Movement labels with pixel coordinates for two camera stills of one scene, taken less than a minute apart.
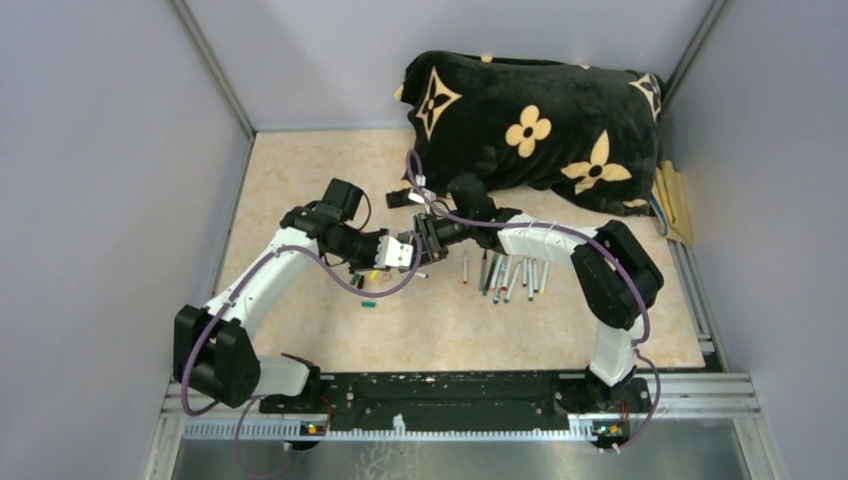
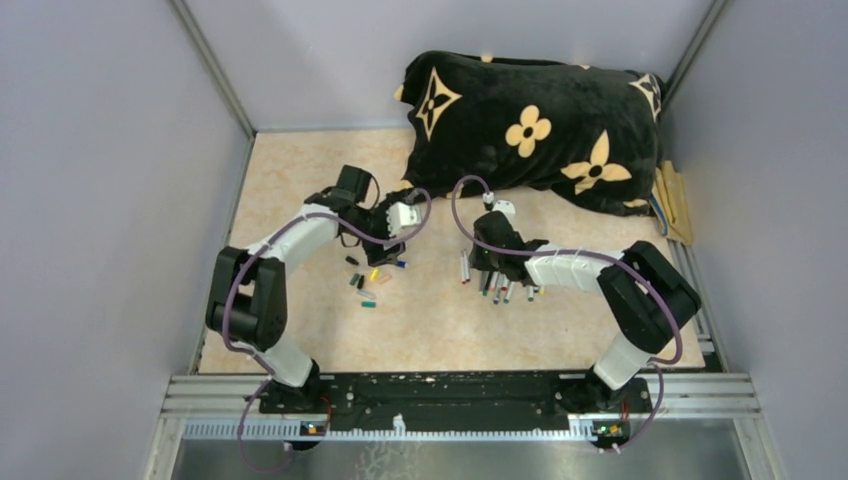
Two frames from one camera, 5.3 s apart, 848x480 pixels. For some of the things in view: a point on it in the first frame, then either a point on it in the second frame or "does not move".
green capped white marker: (512, 285) does not move
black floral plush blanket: (587, 132) does not move
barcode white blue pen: (500, 282) does not move
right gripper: (432, 248) to (478, 263)
